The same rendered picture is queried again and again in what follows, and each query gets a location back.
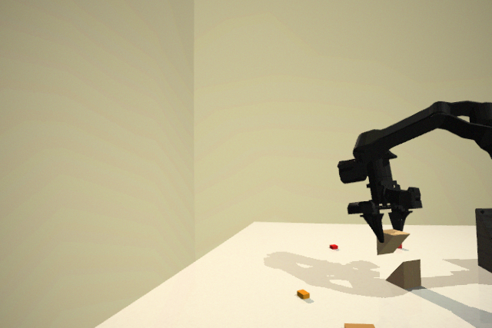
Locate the tan wooden block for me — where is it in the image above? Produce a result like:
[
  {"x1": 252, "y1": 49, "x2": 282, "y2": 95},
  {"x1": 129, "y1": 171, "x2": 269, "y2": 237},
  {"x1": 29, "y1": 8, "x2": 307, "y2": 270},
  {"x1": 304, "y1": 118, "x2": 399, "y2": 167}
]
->
[
  {"x1": 386, "y1": 260, "x2": 421, "y2": 289},
  {"x1": 376, "y1": 229, "x2": 410, "y2": 255}
]

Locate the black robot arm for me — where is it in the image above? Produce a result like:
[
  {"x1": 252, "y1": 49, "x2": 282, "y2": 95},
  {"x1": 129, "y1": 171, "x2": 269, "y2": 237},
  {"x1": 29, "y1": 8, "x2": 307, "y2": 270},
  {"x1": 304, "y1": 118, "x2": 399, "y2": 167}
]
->
[{"x1": 337, "y1": 101, "x2": 492, "y2": 206}]

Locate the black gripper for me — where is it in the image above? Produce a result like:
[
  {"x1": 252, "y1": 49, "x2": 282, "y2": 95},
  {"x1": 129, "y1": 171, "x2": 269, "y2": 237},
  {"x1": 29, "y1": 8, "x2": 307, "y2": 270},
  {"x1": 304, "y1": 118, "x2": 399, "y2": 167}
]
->
[{"x1": 347, "y1": 177, "x2": 422, "y2": 243}]

